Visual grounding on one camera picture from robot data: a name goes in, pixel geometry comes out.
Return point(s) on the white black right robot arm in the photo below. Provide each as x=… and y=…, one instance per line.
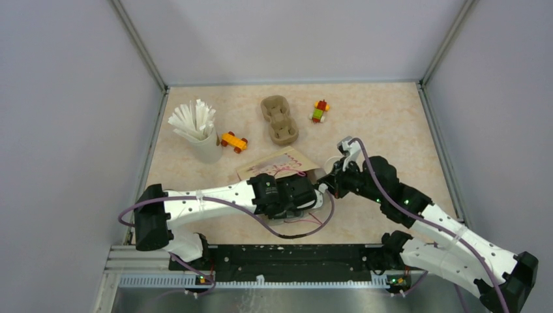
x=500, y=279

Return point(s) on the white straw holder cup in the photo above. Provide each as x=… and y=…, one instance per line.
x=209, y=150

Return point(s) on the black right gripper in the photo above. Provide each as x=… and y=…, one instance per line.
x=335, y=181

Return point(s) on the stack of paper cups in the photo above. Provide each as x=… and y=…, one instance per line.
x=330, y=161

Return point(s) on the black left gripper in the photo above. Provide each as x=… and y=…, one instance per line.
x=294, y=208

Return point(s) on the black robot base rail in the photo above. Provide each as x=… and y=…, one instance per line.
x=358, y=256

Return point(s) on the yellow toy brick car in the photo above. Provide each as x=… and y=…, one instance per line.
x=230, y=140

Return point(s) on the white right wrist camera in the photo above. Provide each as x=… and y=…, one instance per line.
x=350, y=150

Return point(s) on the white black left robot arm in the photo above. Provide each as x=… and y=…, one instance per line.
x=159, y=215

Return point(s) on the brown cardboard cup carrier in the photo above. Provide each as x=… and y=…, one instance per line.
x=283, y=129

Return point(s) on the kraft pink paper bag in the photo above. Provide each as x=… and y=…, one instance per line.
x=285, y=162

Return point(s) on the red green toy brick car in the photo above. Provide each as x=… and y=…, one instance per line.
x=320, y=108

